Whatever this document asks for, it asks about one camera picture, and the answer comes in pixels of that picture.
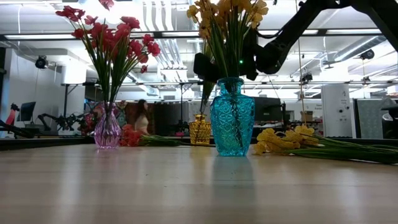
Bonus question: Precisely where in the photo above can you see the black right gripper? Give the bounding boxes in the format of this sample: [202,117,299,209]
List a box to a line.
[193,29,261,83]

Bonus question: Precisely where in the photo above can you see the blue patterned glass vase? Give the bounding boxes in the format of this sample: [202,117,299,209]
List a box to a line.
[210,77,256,157]

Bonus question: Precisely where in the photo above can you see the amber glass vase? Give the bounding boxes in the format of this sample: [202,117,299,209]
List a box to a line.
[188,113,213,146]

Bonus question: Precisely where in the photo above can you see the pink ribbed glass vase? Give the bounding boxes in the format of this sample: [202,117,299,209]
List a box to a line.
[93,101,123,150]

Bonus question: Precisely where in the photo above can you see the white ceiling pipes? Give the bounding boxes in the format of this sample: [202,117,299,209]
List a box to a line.
[141,0,189,74]

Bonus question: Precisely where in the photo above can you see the black backdrop stand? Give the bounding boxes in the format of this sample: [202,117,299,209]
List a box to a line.
[61,80,217,131]

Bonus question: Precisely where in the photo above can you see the wide black monitor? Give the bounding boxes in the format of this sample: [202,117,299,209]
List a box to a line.
[253,96,282,123]

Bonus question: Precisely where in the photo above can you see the person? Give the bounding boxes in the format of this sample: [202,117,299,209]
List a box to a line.
[134,98,150,136]

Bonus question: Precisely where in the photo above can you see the white ceiling box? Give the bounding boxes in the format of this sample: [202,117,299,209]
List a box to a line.
[61,70,88,85]

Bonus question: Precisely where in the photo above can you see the white column with devices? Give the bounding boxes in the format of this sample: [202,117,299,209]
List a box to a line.
[321,83,354,139]

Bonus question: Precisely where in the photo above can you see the black ceiling track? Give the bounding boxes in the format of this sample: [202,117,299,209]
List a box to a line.
[242,80,398,86]

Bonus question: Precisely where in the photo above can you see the black linear light fixture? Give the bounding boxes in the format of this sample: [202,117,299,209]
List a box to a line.
[0,29,398,41]

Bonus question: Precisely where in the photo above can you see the grey partition panel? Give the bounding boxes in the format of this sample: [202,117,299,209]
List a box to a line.
[354,98,386,139]

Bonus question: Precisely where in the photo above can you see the small black monitor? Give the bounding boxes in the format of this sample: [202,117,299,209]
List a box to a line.
[17,101,37,123]

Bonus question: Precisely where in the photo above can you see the red tag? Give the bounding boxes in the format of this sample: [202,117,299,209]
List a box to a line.
[5,103,20,126]

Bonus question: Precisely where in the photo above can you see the black office chair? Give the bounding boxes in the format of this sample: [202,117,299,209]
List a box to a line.
[381,104,398,139]

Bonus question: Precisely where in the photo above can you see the thin hanging rope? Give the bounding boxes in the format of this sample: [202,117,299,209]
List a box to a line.
[297,42,307,125]

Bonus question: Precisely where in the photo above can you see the grey spiral duct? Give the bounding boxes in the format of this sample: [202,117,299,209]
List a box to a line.
[334,35,396,62]

